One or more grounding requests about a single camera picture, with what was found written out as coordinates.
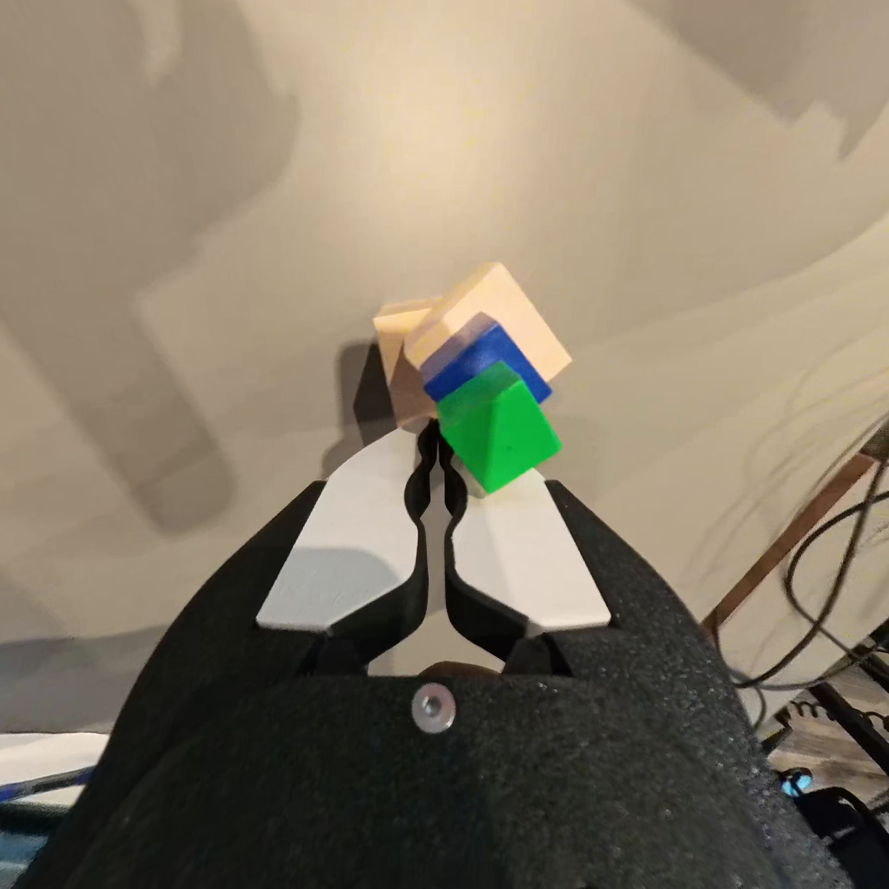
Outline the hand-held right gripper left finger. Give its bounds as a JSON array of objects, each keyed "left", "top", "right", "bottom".
[{"left": 256, "top": 420, "right": 441, "bottom": 662}]

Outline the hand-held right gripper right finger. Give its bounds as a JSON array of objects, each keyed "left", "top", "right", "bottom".
[{"left": 439, "top": 431, "right": 613, "bottom": 662}]

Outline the green triangular block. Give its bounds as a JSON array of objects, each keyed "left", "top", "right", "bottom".
[{"left": 436, "top": 360, "right": 562, "bottom": 495}]

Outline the plain wooden base cube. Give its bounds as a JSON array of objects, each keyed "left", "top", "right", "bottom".
[{"left": 373, "top": 299, "right": 452, "bottom": 428}]

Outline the blue wooden cube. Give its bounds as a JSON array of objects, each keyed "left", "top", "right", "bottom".
[{"left": 421, "top": 313, "right": 554, "bottom": 404}]

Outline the medium plain wooden block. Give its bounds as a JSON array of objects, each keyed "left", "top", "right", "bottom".
[{"left": 403, "top": 262, "right": 573, "bottom": 382}]

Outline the brown wooden bar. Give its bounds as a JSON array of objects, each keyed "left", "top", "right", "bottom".
[{"left": 701, "top": 451, "right": 879, "bottom": 643}]

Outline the white paper sheet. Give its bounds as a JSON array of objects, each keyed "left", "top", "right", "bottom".
[{"left": 0, "top": 729, "right": 112, "bottom": 789}]

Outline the blue pen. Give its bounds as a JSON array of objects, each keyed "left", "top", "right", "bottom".
[{"left": 0, "top": 764, "right": 98, "bottom": 800}]

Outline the black bag with blue clip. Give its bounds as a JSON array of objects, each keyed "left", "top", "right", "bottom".
[{"left": 764, "top": 764, "right": 889, "bottom": 889}]

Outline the black cable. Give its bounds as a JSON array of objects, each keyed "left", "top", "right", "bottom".
[{"left": 722, "top": 458, "right": 889, "bottom": 692}]

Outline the black metal frame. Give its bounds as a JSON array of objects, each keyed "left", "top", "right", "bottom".
[{"left": 757, "top": 639, "right": 889, "bottom": 765}]

